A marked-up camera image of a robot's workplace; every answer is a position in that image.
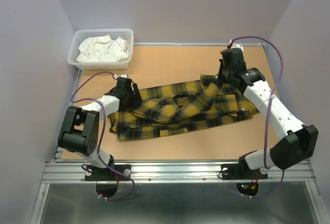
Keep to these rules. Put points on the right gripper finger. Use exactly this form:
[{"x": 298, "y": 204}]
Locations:
[
  {"x": 221, "y": 69},
  {"x": 222, "y": 78}
]

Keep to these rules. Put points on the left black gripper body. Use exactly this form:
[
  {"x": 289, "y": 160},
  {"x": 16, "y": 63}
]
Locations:
[{"x": 132, "y": 99}]

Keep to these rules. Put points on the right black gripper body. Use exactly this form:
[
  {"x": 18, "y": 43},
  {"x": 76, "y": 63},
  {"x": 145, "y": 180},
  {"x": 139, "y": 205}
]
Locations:
[{"x": 230, "y": 74}]

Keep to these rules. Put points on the yellow plaid long sleeve shirt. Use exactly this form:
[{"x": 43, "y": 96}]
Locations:
[{"x": 181, "y": 108}]

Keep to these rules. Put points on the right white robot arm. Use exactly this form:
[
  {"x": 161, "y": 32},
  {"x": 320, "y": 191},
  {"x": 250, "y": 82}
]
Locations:
[{"x": 296, "y": 141}]

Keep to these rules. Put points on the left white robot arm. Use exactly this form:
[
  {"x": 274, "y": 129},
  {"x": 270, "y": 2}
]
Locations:
[{"x": 80, "y": 127}]

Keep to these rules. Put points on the white long sleeve shirt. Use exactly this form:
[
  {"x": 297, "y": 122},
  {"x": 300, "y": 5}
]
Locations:
[{"x": 103, "y": 49}]

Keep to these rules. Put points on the white perforated plastic basket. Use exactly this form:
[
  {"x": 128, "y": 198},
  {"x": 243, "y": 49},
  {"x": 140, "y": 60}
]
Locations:
[{"x": 81, "y": 35}]

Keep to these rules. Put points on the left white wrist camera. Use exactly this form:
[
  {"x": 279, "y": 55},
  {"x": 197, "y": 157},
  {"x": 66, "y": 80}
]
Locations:
[{"x": 115, "y": 76}]

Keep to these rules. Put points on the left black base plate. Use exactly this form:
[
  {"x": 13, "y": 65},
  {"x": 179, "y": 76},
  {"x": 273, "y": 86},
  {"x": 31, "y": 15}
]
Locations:
[{"x": 94, "y": 174}]

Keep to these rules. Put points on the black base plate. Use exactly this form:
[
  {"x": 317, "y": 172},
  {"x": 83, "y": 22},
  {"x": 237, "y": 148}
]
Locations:
[
  {"x": 237, "y": 172},
  {"x": 94, "y": 174}
]

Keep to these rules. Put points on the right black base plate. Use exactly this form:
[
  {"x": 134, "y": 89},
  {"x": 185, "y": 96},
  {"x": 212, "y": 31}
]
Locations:
[{"x": 237, "y": 172}]

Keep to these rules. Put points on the aluminium mounting rail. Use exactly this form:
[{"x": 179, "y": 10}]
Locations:
[{"x": 172, "y": 172}]

